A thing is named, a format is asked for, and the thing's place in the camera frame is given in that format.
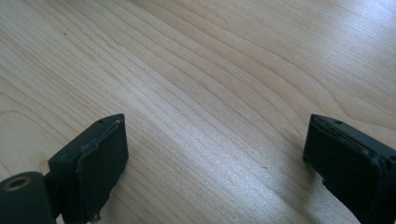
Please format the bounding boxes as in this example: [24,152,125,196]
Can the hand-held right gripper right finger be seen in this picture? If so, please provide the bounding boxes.
[303,113,396,224]

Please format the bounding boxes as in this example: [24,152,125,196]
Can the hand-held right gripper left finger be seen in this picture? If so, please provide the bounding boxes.
[47,113,130,224]

